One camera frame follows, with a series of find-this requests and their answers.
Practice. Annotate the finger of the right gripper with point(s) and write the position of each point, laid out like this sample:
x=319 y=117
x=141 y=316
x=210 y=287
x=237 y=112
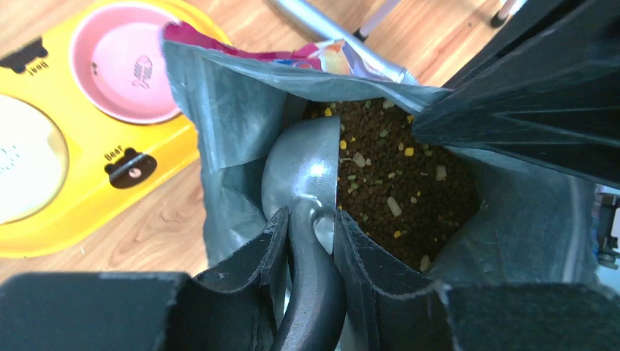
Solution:
x=554 y=101
x=533 y=18

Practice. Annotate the cream bowl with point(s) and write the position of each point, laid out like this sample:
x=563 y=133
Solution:
x=34 y=159

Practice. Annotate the metal scoop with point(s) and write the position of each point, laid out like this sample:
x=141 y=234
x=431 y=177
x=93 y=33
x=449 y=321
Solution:
x=300 y=175

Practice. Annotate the pet food bag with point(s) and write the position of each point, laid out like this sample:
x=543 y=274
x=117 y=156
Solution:
x=534 y=225

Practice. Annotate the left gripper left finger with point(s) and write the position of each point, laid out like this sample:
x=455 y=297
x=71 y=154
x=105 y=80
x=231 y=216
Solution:
x=235 y=305

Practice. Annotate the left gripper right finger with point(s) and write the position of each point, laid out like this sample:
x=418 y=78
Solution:
x=392 y=307

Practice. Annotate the yellow double bowl feeder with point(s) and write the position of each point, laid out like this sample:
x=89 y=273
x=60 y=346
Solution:
x=112 y=164

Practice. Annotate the brown pet food kibble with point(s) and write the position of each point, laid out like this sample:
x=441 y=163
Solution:
x=409 y=197

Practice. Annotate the pink bowl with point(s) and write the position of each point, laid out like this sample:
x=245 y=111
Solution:
x=117 y=62

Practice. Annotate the silver microphone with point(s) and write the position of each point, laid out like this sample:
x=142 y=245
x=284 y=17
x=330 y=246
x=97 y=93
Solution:
x=310 y=19

